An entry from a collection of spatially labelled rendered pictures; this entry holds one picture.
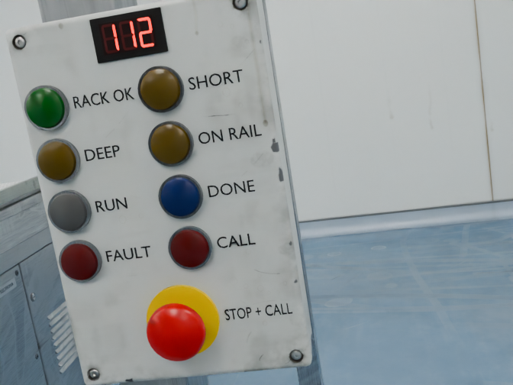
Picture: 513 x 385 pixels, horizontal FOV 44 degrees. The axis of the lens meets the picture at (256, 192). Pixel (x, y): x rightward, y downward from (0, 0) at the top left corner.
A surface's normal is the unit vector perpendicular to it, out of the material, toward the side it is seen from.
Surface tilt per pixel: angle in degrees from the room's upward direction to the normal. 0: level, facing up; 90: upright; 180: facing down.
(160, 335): 89
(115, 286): 90
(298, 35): 90
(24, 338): 90
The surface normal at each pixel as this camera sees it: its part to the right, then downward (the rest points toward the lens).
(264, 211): -0.12, 0.21
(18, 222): 0.98, -0.13
